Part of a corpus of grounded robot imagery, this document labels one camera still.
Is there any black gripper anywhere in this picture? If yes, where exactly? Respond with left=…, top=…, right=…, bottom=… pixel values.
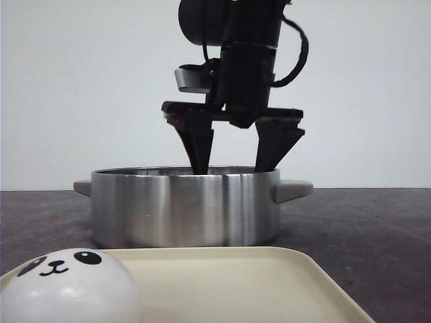
left=162, top=46, right=305, bottom=174

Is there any panda bun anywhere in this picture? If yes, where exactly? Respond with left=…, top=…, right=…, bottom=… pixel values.
left=1, top=248, right=142, bottom=322

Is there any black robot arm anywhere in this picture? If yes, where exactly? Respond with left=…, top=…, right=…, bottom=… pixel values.
left=162, top=1, right=309, bottom=175

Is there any stainless steel steamer pot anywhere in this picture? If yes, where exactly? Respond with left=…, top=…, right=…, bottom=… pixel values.
left=73, top=166, right=313, bottom=248

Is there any cream plastic tray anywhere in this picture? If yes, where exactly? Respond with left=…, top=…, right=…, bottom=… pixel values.
left=0, top=246, right=376, bottom=323

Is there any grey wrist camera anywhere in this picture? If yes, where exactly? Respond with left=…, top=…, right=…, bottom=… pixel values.
left=174, top=59, right=220, bottom=94

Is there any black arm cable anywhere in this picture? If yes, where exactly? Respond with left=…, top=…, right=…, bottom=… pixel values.
left=271, top=13, right=310, bottom=87

